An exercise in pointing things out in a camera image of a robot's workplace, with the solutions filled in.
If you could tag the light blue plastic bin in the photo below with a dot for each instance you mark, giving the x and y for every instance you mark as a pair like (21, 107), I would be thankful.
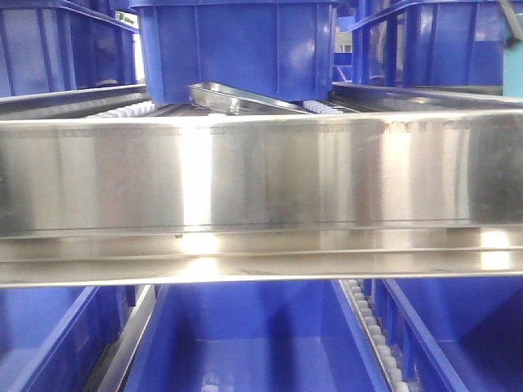
(512, 69)

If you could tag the steel lane divider strip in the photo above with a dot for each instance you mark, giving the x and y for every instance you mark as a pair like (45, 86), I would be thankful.
(224, 99)

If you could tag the lower centre dark blue bin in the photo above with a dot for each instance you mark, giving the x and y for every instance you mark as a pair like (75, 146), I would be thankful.
(255, 336)

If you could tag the dark blue bin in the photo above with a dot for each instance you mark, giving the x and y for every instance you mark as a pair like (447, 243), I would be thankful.
(427, 43)
(50, 46)
(52, 337)
(280, 49)
(255, 336)
(452, 334)

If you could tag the dark blue bin upper centre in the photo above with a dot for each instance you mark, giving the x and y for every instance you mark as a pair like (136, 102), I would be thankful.
(280, 49)

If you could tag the lower right dark blue bin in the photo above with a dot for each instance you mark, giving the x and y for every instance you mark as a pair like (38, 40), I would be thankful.
(452, 334)

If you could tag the dark blue bin upper right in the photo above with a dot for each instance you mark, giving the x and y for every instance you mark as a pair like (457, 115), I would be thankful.
(427, 43)

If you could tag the lower left dark blue bin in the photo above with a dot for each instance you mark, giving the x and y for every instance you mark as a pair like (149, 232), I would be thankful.
(52, 337)

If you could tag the dark blue bin upper left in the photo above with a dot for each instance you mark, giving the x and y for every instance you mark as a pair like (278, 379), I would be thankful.
(50, 46)

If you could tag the steel shelf front rail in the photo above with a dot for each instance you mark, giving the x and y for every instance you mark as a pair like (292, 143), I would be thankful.
(202, 199)

